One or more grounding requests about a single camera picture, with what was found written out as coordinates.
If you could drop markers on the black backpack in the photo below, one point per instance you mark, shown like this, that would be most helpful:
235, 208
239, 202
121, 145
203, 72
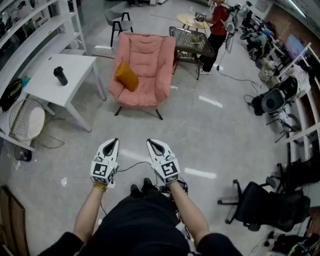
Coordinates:
11, 93

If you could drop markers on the black bottle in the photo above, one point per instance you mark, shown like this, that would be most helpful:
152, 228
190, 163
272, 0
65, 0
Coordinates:
60, 76

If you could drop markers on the black bag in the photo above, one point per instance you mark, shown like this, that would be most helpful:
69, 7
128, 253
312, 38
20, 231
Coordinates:
257, 105

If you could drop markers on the small round bowl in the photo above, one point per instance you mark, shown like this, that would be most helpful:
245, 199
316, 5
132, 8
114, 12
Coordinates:
195, 40

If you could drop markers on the person's left forearm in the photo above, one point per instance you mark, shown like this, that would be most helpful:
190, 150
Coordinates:
87, 215

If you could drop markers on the person's right black shoe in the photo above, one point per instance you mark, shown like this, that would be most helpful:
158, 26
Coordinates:
147, 183

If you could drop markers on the person's black shoe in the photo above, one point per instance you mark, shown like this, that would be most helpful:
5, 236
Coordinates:
135, 190
147, 183

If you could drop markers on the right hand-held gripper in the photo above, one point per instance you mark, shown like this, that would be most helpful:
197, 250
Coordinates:
167, 170

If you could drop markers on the wooden boards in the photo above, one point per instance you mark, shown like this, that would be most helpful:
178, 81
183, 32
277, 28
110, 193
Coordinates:
12, 220

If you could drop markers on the black device with screen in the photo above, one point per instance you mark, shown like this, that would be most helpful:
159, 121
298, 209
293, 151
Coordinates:
180, 186

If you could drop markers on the person's right forearm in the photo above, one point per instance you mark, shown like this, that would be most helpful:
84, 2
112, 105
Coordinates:
190, 215

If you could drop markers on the person's black-clothed body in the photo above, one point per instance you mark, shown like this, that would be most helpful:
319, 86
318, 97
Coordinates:
140, 225

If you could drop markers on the mustard yellow cushion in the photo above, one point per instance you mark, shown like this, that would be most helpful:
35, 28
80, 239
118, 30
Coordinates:
126, 76

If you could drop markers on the dark metal lattice table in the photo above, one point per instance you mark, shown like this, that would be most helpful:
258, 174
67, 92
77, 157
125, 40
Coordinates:
185, 37

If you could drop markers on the flat screen monitor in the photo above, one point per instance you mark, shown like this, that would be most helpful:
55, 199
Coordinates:
295, 46

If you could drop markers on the grey chair with black legs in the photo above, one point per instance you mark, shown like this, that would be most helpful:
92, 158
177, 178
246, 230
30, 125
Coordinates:
122, 23

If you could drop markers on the white square table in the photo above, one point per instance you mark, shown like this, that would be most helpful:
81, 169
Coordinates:
72, 72

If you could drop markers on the person's left black shoe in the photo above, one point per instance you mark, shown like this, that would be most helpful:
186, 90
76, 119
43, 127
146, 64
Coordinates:
135, 190

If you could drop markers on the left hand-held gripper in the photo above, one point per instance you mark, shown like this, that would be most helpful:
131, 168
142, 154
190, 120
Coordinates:
100, 170

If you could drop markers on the white dish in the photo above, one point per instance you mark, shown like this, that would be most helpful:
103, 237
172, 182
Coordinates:
193, 20

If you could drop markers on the black grey round appliance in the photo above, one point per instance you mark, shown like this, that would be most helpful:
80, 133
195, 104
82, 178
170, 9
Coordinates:
288, 88
272, 101

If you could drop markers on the pink padded armchair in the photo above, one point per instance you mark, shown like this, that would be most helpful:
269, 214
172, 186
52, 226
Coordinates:
147, 62

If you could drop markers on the white cloth heap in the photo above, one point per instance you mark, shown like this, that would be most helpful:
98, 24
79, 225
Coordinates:
301, 77

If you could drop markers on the small black round bin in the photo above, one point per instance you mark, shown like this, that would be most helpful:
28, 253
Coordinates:
23, 154

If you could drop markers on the teal cloth item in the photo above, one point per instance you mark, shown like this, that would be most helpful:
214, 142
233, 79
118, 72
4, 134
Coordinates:
25, 82

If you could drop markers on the black folding stand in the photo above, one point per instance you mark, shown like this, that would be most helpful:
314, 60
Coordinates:
287, 125

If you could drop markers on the round wooden table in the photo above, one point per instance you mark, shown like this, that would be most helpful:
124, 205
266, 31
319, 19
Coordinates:
185, 18

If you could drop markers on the white open shelving rack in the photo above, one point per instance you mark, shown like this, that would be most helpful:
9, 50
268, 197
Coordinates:
303, 120

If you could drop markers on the white wall shelf unit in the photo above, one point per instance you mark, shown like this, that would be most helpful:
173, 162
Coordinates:
37, 35

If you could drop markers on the black office chair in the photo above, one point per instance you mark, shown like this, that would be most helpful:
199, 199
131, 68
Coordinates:
300, 175
270, 207

